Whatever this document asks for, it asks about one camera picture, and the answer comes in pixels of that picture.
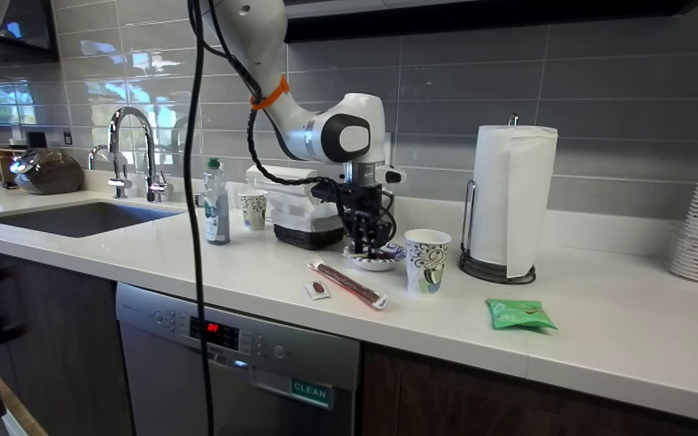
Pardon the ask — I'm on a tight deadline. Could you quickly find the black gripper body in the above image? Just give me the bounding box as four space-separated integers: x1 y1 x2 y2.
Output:
335 166 397 222

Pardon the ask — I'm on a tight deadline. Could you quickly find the blue white paper bowl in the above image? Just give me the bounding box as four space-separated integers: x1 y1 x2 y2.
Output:
343 241 408 274

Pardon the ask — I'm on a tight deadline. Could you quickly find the printed paper cup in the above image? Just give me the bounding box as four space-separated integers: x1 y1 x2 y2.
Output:
403 228 453 298
238 189 271 235

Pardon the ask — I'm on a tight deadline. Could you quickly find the small ketchup packet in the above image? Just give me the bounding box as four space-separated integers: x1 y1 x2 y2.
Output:
303 276 335 303

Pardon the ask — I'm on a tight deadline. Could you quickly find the white paper towel roll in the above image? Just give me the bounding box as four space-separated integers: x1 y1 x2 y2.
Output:
468 122 561 281

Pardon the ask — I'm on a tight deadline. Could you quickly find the dish soap bottle green cap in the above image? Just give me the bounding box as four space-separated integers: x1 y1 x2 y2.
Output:
198 155 234 248

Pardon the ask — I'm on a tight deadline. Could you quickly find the green snack packet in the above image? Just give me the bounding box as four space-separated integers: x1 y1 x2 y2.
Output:
482 295 561 334

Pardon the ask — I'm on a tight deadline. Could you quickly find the stainless steel dishwasher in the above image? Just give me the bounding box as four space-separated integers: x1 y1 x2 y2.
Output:
111 281 365 436

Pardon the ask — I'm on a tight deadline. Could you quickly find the dark upper cabinet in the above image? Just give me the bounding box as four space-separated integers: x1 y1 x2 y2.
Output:
285 0 698 46

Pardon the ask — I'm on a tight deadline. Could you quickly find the dark wood lower cabinet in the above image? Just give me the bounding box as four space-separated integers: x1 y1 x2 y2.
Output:
355 341 698 436

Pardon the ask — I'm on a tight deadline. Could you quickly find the chrome kitchen faucet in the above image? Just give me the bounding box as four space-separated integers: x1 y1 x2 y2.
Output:
104 105 169 207

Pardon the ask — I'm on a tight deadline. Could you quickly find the steel kitchen sink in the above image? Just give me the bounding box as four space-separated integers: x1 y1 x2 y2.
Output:
0 199 183 241

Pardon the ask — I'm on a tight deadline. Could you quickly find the dark kettle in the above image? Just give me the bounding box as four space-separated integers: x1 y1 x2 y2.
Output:
7 149 88 196

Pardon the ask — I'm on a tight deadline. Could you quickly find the black wire towel holder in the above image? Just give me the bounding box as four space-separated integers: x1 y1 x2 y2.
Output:
455 177 541 289

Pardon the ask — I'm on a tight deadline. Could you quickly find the orange strap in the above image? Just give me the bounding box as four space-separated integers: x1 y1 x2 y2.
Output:
247 75 294 115

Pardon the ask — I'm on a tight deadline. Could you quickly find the black hanging cable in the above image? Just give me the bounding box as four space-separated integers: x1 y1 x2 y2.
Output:
183 0 218 436

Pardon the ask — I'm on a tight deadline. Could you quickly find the black cabinet handle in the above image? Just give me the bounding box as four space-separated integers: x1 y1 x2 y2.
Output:
0 265 26 346

